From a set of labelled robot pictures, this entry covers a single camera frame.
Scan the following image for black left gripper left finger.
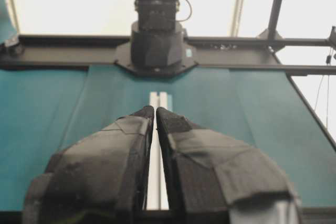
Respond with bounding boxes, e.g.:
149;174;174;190
23;106;154;223

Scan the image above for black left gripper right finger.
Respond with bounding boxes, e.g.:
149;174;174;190
156;108;302;223

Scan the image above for silver aluminium extrusion rail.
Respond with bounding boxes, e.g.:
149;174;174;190
146;91;172;210

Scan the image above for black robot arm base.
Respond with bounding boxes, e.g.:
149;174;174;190
115;0;197;78

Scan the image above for beige left window bar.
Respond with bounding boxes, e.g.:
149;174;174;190
2;0;21;36

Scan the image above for black aluminium table frame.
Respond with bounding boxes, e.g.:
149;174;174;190
1;31;335;78

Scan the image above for black upright frame post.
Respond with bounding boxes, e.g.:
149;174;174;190
258;0;282;42

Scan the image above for thin hanging cable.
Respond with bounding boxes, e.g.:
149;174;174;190
313;47;332;127

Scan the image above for black looped cable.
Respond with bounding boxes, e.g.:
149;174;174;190
176;0;193;23

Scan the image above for beige window frame bar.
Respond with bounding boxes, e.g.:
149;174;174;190
230;0;244;37

